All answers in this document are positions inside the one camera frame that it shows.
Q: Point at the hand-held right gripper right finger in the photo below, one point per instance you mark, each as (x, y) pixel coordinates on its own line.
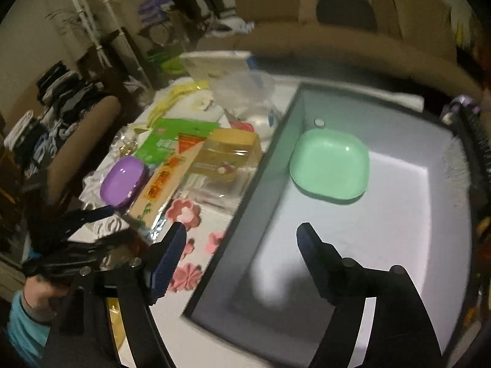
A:
(313, 260)

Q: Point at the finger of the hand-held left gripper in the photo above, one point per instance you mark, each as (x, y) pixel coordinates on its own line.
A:
(109, 242)
(94, 214)

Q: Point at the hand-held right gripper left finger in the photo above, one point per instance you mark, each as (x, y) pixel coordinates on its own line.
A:
(168, 264)

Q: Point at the purple oval soap box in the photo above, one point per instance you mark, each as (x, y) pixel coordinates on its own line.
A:
(123, 182)

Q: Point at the grey storage container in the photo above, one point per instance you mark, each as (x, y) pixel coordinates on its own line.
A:
(345, 218)

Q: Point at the clear box with gold lid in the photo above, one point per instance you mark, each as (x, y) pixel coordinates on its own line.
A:
(226, 153)

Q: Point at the person's left forearm blue sleeve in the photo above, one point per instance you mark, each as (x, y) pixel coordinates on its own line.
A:
(21, 333)

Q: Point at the person's left hand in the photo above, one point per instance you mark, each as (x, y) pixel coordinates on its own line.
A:
(38, 295)

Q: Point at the floral tablecloth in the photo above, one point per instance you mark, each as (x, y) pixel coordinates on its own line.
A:
(207, 218)

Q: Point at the brown armchair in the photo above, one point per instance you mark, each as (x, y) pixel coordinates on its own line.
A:
(82, 142)

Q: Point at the orange long packet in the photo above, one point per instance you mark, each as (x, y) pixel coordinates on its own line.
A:
(165, 188)

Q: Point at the green square plate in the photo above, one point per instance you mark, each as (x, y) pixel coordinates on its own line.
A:
(330, 165)

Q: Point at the green snack packet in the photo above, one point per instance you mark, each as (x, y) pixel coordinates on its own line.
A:
(168, 138)

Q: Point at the pile of dark clothes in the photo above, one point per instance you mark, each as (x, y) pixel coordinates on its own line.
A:
(57, 99)

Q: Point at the small white round cap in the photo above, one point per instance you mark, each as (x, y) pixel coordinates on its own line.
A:
(318, 122)

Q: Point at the yellow packet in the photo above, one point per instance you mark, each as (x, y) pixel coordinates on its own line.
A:
(172, 97)

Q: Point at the green plastic bag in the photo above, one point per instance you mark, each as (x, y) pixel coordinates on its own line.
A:
(165, 61)

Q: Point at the clear plastic bag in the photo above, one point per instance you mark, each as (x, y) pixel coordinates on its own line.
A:
(245, 90)

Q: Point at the white cardboard box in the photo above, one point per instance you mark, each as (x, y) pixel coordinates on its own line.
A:
(214, 65)

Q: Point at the brown sofa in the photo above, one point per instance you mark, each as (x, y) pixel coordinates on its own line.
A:
(345, 50)

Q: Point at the black cushion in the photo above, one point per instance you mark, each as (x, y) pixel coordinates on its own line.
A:
(345, 10)

